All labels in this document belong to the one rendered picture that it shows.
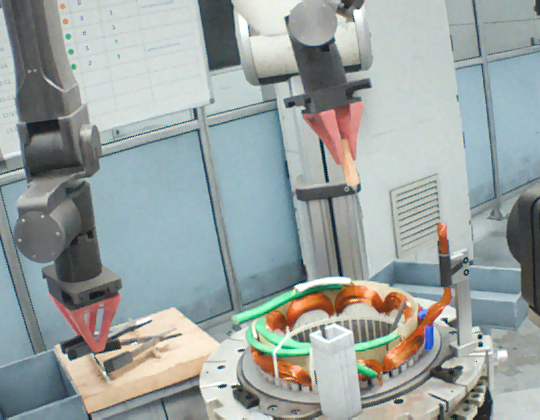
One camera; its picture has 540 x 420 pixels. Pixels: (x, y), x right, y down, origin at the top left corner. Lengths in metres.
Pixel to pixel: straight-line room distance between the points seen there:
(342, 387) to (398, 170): 2.56
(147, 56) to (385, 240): 1.34
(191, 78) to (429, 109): 1.11
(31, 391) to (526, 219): 0.89
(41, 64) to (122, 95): 2.23
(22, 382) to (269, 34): 0.65
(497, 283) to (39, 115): 0.68
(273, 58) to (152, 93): 1.93
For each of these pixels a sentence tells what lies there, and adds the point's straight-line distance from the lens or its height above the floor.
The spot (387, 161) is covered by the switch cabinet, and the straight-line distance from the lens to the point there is 3.10.
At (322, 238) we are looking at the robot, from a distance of 1.19.
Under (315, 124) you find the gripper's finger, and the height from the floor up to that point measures 1.32.
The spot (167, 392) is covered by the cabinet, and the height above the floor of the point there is 1.03.
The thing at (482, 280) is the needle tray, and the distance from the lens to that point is 1.04.
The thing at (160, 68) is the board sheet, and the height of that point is 1.34.
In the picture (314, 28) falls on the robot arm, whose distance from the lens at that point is 0.79.
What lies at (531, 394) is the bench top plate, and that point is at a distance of 1.25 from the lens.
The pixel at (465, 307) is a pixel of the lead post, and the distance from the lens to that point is 0.71.
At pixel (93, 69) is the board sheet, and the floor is 1.40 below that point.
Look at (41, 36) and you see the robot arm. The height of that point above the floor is 1.49.
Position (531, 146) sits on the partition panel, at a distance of 4.87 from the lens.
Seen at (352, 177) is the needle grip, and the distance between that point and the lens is 0.89.
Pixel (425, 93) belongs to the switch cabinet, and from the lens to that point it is 3.26.
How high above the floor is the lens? 1.46
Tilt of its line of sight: 15 degrees down
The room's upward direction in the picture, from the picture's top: 10 degrees counter-clockwise
